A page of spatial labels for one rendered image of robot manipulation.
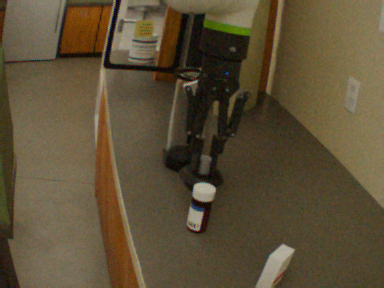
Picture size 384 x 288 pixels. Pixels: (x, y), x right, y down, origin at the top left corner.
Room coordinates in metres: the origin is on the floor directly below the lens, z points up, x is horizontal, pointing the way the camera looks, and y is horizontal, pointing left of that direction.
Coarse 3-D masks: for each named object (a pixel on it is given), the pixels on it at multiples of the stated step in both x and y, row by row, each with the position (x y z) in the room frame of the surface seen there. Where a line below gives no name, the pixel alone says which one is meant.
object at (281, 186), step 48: (144, 96) 1.40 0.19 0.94; (144, 144) 1.01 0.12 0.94; (240, 144) 1.12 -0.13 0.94; (288, 144) 1.19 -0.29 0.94; (144, 192) 0.77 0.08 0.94; (192, 192) 0.81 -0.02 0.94; (240, 192) 0.84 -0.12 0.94; (288, 192) 0.87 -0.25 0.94; (336, 192) 0.90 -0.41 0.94; (144, 240) 0.59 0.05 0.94; (192, 240) 0.62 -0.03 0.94; (240, 240) 0.64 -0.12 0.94; (288, 240) 0.65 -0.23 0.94; (336, 240) 0.66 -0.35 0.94
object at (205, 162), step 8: (200, 160) 0.77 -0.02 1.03; (208, 160) 0.78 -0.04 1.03; (184, 168) 0.78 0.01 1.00; (200, 168) 0.77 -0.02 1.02; (208, 168) 0.78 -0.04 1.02; (216, 168) 0.81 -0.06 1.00; (184, 176) 0.76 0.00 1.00; (192, 176) 0.76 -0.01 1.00; (200, 176) 0.76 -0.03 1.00; (208, 176) 0.77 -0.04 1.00; (216, 176) 0.77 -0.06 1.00; (184, 184) 0.77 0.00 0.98; (192, 184) 0.74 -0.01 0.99; (216, 184) 0.76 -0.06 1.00
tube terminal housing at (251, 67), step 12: (264, 0) 1.45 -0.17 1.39; (264, 12) 1.46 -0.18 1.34; (252, 24) 1.37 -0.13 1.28; (264, 24) 1.48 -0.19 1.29; (252, 36) 1.39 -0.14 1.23; (264, 36) 1.49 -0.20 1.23; (252, 48) 1.40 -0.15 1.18; (264, 48) 1.51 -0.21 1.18; (252, 60) 1.42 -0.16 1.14; (240, 72) 1.34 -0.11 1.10; (252, 72) 1.43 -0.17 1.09; (240, 84) 1.35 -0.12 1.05; (252, 84) 1.45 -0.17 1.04; (252, 96) 1.47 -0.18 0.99; (216, 108) 1.32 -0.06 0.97; (228, 108) 1.33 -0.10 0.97
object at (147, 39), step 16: (128, 0) 1.55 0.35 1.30; (144, 0) 1.56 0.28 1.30; (160, 0) 1.57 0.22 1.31; (128, 16) 1.55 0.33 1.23; (144, 16) 1.56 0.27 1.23; (160, 16) 1.57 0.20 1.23; (176, 16) 1.58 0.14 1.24; (128, 32) 1.55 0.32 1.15; (144, 32) 1.57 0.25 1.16; (160, 32) 1.58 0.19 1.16; (176, 32) 1.59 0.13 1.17; (112, 48) 1.55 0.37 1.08; (128, 48) 1.56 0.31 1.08; (144, 48) 1.57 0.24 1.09; (160, 48) 1.58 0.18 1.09; (128, 64) 1.56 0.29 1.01; (144, 64) 1.57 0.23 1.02; (160, 64) 1.58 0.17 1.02
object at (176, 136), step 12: (180, 72) 0.91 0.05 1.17; (192, 72) 0.97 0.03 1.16; (180, 84) 0.90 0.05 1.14; (180, 96) 0.90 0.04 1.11; (180, 108) 0.90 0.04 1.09; (180, 120) 0.89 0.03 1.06; (168, 132) 0.92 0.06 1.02; (180, 132) 0.89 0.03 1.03; (204, 132) 0.91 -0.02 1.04; (168, 144) 0.91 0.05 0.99; (180, 144) 0.89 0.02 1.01; (204, 144) 0.91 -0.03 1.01; (180, 156) 0.89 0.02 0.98
